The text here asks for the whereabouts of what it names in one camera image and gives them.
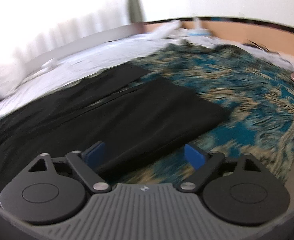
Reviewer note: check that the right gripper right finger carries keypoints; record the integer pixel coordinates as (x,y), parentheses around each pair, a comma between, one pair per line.
(241,191)

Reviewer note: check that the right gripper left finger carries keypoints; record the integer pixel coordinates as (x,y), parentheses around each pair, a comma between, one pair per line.
(50,190)

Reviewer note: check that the black pants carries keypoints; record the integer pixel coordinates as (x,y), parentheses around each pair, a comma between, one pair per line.
(139,119)

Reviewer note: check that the teal paisley bedspread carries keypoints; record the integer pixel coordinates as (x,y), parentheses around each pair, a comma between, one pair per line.
(259,94)

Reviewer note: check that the white pillow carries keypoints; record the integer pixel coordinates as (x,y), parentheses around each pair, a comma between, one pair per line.
(12,73)

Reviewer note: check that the small white crumpled cloth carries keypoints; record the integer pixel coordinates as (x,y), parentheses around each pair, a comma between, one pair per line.
(49,65)

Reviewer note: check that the white bed sheet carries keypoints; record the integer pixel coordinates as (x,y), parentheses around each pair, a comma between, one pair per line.
(80,65)

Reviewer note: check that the blue face mask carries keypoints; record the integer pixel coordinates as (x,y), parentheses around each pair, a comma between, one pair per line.
(199,32)

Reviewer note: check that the white crumpled cloth at edge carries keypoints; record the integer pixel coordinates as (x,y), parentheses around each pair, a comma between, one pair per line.
(164,30)

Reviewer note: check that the white sheer curtain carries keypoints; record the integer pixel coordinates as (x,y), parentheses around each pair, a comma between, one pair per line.
(29,28)

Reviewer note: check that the right green drape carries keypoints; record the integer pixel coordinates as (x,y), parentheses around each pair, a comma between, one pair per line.
(135,11)

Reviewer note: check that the wooden bed frame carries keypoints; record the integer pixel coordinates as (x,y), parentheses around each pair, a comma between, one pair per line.
(276,39)

